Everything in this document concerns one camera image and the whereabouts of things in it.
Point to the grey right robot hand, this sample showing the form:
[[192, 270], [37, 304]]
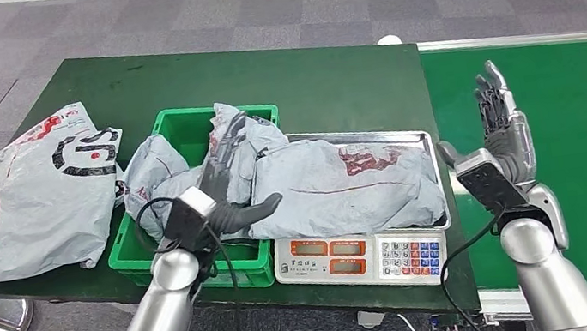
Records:
[[508, 140]]

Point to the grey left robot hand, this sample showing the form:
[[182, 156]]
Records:
[[229, 196]]

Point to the grey parcel with red print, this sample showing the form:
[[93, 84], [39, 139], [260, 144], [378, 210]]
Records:
[[343, 191]]

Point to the green conveyor belt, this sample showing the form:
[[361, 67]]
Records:
[[583, 146]]

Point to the green plastic crate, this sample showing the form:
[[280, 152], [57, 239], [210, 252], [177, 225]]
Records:
[[179, 128]]

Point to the white scale with steel tray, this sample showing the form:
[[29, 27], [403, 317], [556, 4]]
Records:
[[358, 258]]

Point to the white round cap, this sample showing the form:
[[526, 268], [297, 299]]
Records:
[[389, 40]]

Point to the white table foot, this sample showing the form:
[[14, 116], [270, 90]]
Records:
[[371, 318]]

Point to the large grey bag, black print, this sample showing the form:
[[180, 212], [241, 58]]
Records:
[[30, 212]]

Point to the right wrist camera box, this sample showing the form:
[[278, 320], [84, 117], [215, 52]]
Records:
[[488, 180]]

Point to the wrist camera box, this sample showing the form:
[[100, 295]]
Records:
[[188, 216], [488, 180]]

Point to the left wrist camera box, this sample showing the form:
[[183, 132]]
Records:
[[188, 216]]

